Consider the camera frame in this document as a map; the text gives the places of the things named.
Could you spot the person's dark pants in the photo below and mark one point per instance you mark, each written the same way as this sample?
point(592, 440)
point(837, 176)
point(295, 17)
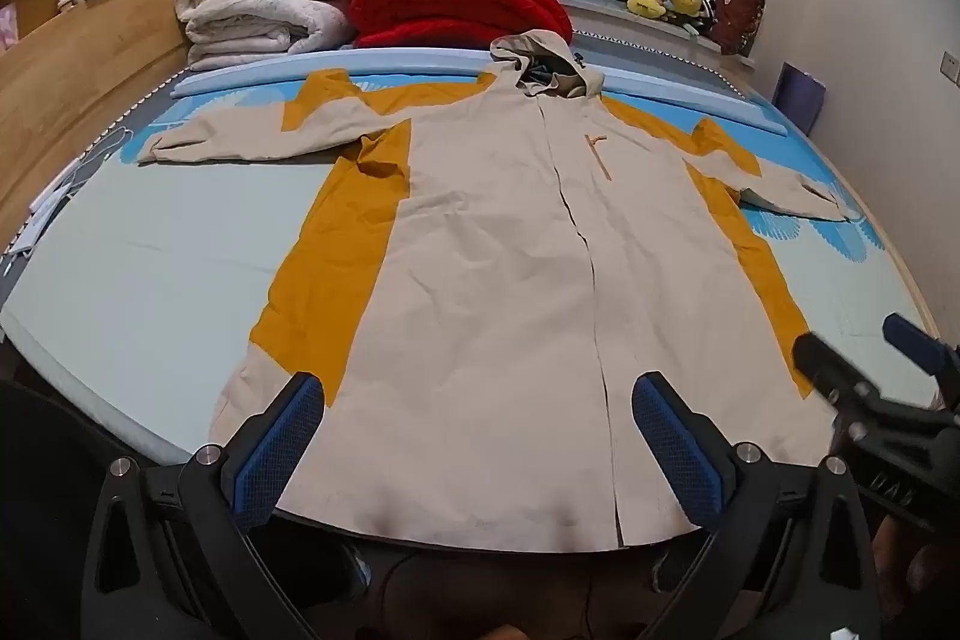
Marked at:
point(450, 587)

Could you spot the white wall socket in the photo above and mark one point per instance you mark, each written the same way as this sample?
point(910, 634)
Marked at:
point(951, 68)

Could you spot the wooden headboard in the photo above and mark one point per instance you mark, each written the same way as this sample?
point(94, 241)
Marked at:
point(75, 70)

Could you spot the grey mattress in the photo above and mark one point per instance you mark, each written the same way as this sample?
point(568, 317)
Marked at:
point(13, 287)

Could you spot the maroon plush pillow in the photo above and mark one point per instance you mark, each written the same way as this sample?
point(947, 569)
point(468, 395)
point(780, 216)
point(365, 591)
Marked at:
point(739, 14)

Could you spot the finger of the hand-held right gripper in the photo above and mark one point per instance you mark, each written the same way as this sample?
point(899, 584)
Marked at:
point(829, 370)
point(915, 340)

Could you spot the purple bag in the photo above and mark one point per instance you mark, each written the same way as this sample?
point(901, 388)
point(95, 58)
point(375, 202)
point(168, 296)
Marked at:
point(799, 96)

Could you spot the pink packet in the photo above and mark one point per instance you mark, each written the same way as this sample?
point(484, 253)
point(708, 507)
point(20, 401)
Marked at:
point(6, 25)

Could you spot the cream folded blanket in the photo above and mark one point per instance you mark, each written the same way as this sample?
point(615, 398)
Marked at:
point(255, 3)

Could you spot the person's right hand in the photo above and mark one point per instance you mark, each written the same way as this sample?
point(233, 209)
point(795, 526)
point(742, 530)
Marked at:
point(919, 580)

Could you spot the red folded blanket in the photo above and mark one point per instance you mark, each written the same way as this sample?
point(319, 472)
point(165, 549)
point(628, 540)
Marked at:
point(450, 3)

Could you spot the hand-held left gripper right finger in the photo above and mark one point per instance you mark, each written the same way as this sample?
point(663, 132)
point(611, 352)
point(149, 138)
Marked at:
point(675, 452)

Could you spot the beige and mustard hooded jacket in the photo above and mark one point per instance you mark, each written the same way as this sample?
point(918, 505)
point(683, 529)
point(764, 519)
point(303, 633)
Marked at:
point(487, 310)

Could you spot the light blue printed bed sheet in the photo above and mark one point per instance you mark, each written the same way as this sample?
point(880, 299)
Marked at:
point(150, 250)

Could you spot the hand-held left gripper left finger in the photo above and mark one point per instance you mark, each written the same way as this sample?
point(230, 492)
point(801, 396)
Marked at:
point(281, 452)

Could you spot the white window ledge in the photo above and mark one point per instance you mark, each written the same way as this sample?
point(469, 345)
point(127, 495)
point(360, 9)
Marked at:
point(645, 29)

